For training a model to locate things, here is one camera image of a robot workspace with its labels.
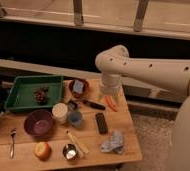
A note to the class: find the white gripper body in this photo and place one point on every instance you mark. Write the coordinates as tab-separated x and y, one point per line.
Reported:
110	84

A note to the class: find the light blue towel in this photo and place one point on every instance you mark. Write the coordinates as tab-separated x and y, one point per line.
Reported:
114	143

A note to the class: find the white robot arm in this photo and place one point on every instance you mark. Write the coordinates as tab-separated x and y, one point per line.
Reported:
172	75

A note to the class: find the brown bowl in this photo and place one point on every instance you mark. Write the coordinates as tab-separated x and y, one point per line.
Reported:
77	95

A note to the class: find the purple bowl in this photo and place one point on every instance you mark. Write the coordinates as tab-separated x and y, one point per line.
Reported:
38	122

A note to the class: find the orange carrot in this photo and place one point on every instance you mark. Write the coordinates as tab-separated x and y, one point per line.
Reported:
111	103

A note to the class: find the blue sponge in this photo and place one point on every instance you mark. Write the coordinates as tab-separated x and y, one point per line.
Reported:
78	86

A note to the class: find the black remote control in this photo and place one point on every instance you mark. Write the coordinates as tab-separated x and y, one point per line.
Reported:
101	123

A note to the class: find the blue cup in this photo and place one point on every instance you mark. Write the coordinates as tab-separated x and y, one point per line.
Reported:
75	118

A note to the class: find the white cup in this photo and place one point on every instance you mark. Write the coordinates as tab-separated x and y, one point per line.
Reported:
60	112

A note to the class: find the dark grape bunch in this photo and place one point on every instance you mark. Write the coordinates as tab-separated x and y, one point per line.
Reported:
41	95

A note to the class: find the wooden spatula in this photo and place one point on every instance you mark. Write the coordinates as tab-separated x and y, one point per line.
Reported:
82	148

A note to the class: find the green plastic tray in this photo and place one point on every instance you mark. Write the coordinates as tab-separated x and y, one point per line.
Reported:
22	94

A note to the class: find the small metal cup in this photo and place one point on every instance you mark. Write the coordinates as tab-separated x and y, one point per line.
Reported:
69	151

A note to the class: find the red yellow apple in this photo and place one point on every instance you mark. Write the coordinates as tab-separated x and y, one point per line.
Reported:
42	150

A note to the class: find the metal spoon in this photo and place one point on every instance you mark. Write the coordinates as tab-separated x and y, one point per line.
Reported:
13	133

